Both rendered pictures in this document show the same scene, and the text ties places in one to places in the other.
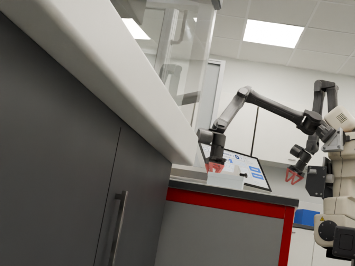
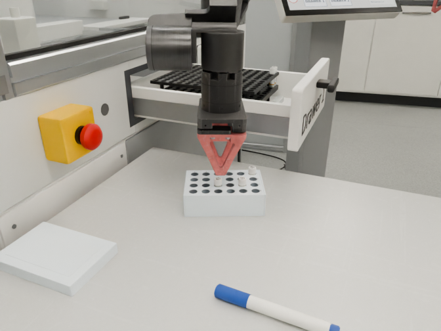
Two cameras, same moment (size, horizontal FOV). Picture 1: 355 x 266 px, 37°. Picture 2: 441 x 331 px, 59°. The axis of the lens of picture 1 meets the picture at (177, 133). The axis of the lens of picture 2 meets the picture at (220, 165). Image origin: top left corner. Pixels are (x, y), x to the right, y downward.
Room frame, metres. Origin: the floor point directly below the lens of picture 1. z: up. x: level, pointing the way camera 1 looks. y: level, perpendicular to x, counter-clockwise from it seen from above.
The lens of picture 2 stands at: (1.73, -0.28, 1.09)
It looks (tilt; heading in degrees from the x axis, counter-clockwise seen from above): 26 degrees down; 11
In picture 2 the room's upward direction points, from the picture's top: straight up
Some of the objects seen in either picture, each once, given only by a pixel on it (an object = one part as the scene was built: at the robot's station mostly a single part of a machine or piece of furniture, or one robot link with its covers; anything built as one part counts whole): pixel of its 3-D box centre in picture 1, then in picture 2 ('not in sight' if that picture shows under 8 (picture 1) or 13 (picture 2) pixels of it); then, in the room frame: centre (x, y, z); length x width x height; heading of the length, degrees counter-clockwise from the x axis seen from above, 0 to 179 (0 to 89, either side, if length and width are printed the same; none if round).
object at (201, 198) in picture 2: not in sight; (224, 192); (2.27, -0.18, 0.78); 0.12 x 0.08 x 0.04; 102
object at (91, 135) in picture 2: not in sight; (88, 136); (2.23, 0.02, 0.88); 0.04 x 0.03 x 0.04; 168
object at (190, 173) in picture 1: (193, 176); (213, 92); (2.54, -0.11, 0.86); 0.40 x 0.26 x 0.06; 78
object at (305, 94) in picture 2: (236, 180); (310, 98); (2.50, -0.32, 0.87); 0.29 x 0.02 x 0.11; 168
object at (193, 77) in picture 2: not in sight; (217, 90); (2.54, -0.12, 0.87); 0.22 x 0.18 x 0.06; 78
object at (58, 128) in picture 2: not in sight; (71, 132); (2.24, 0.05, 0.88); 0.07 x 0.05 x 0.07; 168
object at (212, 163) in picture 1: (214, 170); (220, 142); (2.25, -0.18, 0.87); 0.07 x 0.07 x 0.09; 12
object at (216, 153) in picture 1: (216, 154); (221, 94); (2.26, -0.18, 0.94); 0.10 x 0.07 x 0.07; 12
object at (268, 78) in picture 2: not in sight; (263, 81); (2.52, -0.22, 0.90); 0.18 x 0.02 x 0.01; 168
